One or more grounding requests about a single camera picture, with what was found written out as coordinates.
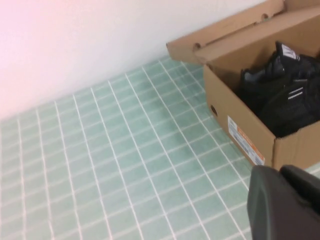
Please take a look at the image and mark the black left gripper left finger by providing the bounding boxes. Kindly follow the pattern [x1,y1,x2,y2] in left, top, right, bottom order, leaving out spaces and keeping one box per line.
[246,164,320,240]

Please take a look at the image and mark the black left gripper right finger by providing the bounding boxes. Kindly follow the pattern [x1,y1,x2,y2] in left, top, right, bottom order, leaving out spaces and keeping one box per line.
[279,164,320,214]

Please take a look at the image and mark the black sneaker white stripes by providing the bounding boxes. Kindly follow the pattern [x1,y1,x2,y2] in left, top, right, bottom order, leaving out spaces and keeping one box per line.
[258,78,320,139]

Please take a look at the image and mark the brown cardboard shoe box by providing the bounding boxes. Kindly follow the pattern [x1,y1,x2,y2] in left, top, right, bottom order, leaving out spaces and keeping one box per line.
[166,0,320,171]

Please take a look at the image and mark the black sneaker white tongue label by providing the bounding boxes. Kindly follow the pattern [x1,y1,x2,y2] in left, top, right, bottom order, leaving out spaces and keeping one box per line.
[239,41,320,106]

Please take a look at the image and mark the green checked tablecloth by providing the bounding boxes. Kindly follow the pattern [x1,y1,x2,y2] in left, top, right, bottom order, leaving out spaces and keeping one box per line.
[0,53,320,240]

